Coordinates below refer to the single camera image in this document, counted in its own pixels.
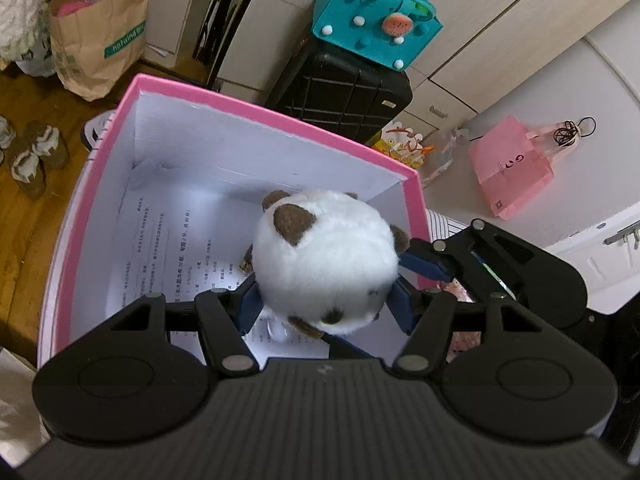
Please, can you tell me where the pink floral scrunchie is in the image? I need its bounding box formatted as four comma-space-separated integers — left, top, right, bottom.
438, 280, 482, 363

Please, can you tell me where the white panda plush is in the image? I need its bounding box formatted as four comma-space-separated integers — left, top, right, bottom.
245, 190, 409, 337

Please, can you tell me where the striped tablecloth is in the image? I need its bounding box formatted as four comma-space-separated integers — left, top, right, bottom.
426, 209, 468, 240

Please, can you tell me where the pink paper bag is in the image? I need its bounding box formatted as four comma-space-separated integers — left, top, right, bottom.
469, 115, 582, 220

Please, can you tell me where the white door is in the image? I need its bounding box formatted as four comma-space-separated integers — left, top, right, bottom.
547, 204, 639, 314

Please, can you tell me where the colourful gift bag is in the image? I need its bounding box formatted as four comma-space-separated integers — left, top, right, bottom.
368, 122, 435, 169

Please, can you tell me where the pink storage box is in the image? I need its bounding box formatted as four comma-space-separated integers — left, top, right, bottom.
37, 74, 430, 363

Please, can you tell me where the black suitcase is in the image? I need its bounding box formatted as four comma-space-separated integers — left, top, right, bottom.
265, 36, 412, 144

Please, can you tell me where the teal felt tote bag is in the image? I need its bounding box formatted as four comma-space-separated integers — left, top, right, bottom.
311, 0, 442, 72

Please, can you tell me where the beige wardrobe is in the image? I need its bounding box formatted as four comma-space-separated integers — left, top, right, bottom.
144, 0, 640, 137

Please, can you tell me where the brown paper bag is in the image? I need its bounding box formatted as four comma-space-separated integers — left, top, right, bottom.
48, 0, 149, 102

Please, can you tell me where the white fluffy cardigan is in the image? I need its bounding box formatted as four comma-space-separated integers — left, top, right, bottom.
0, 0, 47, 64

